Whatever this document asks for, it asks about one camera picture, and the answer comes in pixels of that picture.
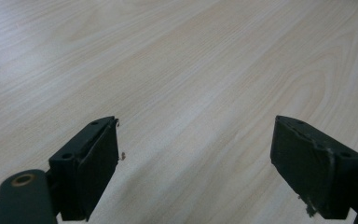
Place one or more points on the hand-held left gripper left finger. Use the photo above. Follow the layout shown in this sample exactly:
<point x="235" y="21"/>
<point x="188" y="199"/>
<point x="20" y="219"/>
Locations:
<point x="87" y="174"/>

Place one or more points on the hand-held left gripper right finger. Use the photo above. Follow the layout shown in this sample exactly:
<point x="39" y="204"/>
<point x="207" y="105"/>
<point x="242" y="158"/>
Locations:
<point x="307" y="168"/>

